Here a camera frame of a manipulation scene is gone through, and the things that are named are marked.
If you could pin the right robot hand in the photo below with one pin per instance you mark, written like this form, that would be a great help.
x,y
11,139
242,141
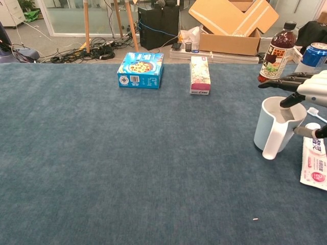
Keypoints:
x,y
314,86

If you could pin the light blue toothbrush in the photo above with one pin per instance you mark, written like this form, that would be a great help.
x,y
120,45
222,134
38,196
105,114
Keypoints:
x,y
312,110

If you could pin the white pink toothpaste tube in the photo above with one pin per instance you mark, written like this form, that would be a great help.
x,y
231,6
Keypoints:
x,y
314,166

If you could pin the open cardboard box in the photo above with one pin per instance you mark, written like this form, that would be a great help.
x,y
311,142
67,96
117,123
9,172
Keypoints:
x,y
230,44

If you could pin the floral white and pink box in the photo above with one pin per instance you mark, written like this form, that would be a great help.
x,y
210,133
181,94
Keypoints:
x,y
200,74

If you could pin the blue cookie box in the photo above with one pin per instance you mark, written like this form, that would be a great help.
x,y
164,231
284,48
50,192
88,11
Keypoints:
x,y
140,69

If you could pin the blue white drink can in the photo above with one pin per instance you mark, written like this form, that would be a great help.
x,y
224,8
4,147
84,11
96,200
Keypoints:
x,y
313,54

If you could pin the white plastic object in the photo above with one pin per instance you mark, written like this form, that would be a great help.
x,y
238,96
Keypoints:
x,y
296,54

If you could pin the dark tea bottle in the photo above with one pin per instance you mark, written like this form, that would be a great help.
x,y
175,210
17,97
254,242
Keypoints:
x,y
276,58

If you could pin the black cloth cover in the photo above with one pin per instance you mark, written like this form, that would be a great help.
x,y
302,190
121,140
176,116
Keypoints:
x,y
311,30

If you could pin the white plastic bag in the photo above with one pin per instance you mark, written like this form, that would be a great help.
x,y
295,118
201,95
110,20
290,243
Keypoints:
x,y
190,34

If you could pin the black phone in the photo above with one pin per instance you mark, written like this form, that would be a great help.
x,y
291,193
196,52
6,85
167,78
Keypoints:
x,y
176,46

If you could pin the black computer tower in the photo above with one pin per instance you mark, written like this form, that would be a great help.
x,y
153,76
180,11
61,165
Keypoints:
x,y
158,30

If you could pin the wooden easel leg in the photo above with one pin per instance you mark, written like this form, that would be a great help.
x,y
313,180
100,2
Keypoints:
x,y
132,28
118,20
87,28

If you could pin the blue table mat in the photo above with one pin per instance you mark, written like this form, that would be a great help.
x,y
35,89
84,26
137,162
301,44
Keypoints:
x,y
102,153

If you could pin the dark blue machine base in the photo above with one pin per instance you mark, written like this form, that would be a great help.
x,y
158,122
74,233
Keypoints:
x,y
28,53

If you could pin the green bag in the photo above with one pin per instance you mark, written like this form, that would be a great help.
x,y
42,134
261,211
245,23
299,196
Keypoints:
x,y
32,15

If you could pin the green potted plant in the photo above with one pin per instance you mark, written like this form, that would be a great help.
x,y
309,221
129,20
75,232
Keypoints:
x,y
26,4

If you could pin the white cabinet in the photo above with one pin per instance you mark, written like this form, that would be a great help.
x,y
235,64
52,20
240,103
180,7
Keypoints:
x,y
10,12

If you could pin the aluminium rail bundle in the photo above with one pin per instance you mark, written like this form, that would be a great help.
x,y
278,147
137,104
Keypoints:
x,y
230,58

